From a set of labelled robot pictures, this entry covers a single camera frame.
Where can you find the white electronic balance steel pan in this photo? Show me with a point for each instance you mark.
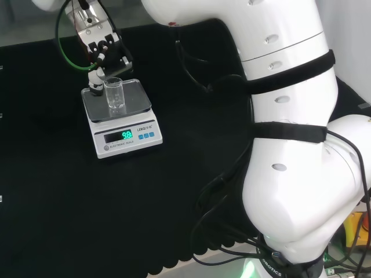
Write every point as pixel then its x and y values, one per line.
pixel 127 139

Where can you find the small clear glass beaker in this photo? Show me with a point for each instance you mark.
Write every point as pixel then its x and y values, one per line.
pixel 114 95

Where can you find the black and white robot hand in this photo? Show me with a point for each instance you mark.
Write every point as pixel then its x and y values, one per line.
pixel 95 84

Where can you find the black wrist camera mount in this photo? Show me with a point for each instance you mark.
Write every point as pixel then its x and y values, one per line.
pixel 111 55

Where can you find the black bench cloth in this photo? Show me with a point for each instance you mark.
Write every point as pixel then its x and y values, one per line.
pixel 87 202

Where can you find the yellow stop button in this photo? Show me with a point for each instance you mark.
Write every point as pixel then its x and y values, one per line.
pixel 359 228

